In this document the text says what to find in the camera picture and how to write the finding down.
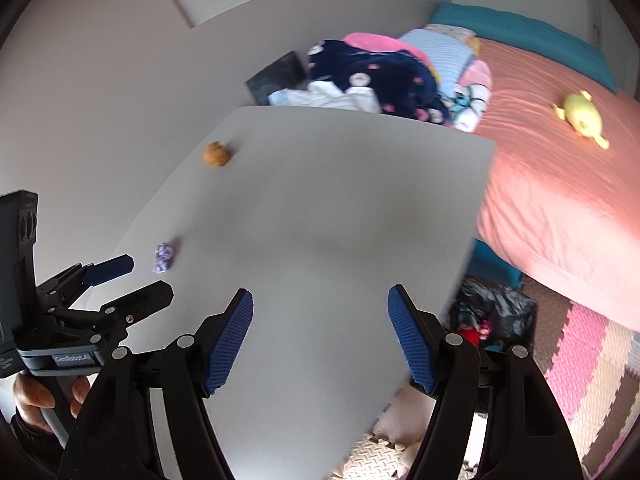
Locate person's left forearm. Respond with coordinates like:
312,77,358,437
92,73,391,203
5,410,64,479

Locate white desk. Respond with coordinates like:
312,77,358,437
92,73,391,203
82,105,498,480

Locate pink fleece cloth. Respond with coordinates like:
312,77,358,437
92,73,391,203
342,32,437,69

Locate pink white cartoon blanket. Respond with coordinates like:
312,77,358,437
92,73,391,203
442,60,494,133

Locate black box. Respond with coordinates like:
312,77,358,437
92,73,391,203
245,51,307,106

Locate orange crumpled ball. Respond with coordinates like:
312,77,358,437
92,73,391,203
202,141,232,169

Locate person's left hand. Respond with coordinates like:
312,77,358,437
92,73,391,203
12,374,92,435

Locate bed with pink sheet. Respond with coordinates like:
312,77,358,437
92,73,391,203
472,35,640,333

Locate teal pillow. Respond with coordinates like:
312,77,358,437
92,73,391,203
430,1,619,93

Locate white cloth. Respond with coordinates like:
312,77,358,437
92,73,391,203
267,80,384,114

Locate bin with black bag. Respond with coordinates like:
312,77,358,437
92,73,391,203
445,274,540,406

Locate purple wrapper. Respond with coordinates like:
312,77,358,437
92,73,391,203
152,242,176,274

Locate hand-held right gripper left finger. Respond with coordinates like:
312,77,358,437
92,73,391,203
57,287,256,480

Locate yellow plush toy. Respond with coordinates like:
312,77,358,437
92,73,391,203
551,90,611,150

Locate light blue dotted blanket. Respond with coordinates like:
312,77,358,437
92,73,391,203
397,27,476,97

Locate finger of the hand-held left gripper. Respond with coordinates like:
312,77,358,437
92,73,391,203
55,280,175,347
36,254,135,312

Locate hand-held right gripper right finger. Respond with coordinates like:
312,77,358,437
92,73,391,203
386,284,585,480

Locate navy printed blanket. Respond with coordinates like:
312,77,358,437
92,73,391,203
306,39,451,124

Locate white patterned pillow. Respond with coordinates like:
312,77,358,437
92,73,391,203
425,22,478,42

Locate teal box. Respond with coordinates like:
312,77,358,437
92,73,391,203
470,239,524,288

